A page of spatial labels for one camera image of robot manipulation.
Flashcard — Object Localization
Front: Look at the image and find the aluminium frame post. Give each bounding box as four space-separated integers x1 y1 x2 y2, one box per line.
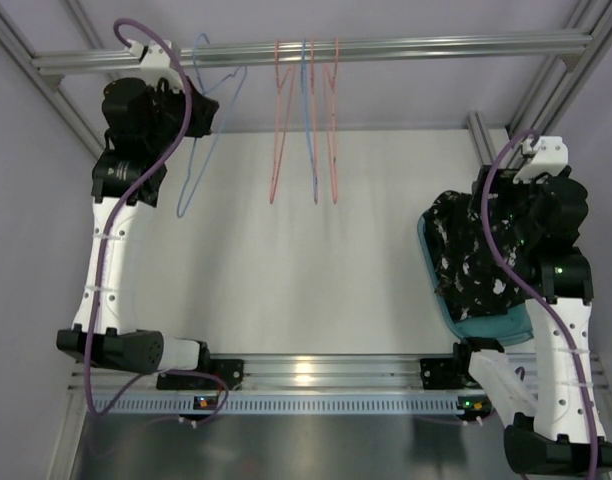
505 1 612 135
0 3 104 158

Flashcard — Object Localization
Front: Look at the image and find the pink wire hanger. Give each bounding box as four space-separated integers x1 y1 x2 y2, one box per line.
269 40 295 205
306 38 318 161

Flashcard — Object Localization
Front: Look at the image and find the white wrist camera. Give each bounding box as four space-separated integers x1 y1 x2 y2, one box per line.
513 136 569 184
127 39 183 93

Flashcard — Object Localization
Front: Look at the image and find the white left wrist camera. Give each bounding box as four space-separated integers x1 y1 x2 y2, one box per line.
127 39 183 93

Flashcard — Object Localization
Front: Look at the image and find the teal plastic bin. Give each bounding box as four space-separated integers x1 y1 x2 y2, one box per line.
416 207 535 347

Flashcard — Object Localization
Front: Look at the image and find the aluminium frame post right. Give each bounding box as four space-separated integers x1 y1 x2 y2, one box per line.
505 1 612 135

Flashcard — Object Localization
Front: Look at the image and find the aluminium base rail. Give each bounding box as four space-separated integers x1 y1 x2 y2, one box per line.
68 352 610 396

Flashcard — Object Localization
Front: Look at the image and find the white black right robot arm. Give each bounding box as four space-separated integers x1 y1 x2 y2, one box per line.
421 167 612 479

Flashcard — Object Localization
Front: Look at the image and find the perforated grey cable duct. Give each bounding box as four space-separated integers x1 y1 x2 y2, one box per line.
88 395 492 416

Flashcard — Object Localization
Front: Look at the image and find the aluminium frame post left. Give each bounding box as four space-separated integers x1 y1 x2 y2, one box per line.
0 3 104 158

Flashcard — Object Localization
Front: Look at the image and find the pink empty wire hanger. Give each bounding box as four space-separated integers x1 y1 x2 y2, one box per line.
306 38 318 161

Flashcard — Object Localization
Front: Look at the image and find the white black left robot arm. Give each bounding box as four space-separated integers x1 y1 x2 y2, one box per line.
56 78 219 375

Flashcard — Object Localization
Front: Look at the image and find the blue empty wire hanger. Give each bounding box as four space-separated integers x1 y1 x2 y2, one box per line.
299 39 318 204

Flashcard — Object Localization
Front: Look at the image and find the blue wire hanger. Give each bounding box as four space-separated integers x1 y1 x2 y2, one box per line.
299 39 318 204
175 33 248 219

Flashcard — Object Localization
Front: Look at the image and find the black white patterned garment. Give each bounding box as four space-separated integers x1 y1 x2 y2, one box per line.
422 190 526 323

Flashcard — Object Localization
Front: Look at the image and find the aluminium hanging rail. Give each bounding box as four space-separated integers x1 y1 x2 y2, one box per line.
33 29 595 76

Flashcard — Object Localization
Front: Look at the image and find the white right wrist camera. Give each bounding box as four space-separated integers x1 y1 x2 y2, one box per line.
513 136 569 184

